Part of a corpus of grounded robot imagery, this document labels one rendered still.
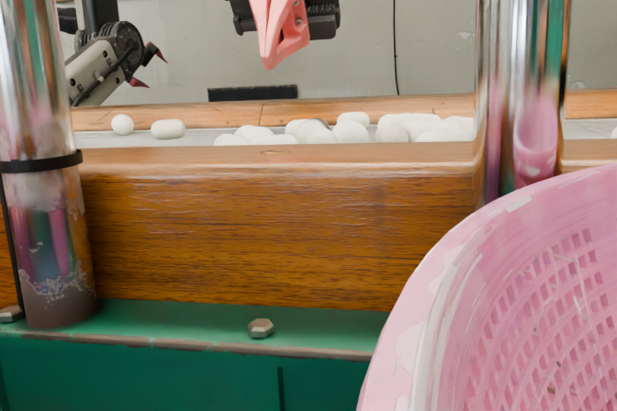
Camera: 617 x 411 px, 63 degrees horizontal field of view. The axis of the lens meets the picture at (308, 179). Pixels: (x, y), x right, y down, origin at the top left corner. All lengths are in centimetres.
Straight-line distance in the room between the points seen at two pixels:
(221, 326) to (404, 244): 7
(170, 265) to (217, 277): 2
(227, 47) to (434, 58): 99
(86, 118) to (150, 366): 49
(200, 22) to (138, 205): 242
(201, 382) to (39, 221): 7
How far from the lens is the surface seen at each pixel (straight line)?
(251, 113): 56
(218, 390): 18
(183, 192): 18
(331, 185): 17
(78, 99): 103
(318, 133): 33
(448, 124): 34
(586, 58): 264
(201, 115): 58
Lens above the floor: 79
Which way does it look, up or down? 12 degrees down
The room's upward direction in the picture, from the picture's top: 3 degrees counter-clockwise
